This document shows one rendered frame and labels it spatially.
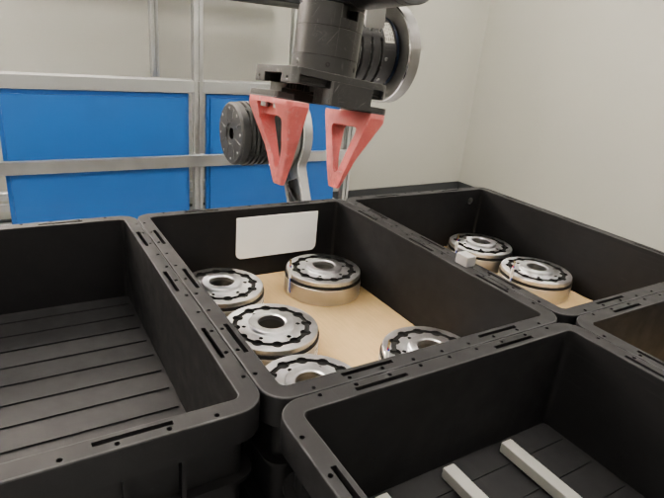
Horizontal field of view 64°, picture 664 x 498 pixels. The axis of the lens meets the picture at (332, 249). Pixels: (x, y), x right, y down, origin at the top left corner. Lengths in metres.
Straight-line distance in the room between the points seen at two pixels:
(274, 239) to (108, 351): 0.28
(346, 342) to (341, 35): 0.33
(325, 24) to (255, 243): 0.36
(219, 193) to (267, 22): 1.34
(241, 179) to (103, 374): 2.12
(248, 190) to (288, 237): 1.90
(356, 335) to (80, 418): 0.30
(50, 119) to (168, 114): 0.45
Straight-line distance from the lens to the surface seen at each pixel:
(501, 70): 4.56
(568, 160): 4.16
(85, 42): 3.24
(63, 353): 0.62
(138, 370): 0.58
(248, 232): 0.73
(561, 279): 0.84
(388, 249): 0.69
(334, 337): 0.63
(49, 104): 2.36
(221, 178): 2.59
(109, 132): 2.41
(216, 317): 0.45
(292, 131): 0.45
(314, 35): 0.47
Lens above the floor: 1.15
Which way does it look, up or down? 21 degrees down
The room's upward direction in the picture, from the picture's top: 5 degrees clockwise
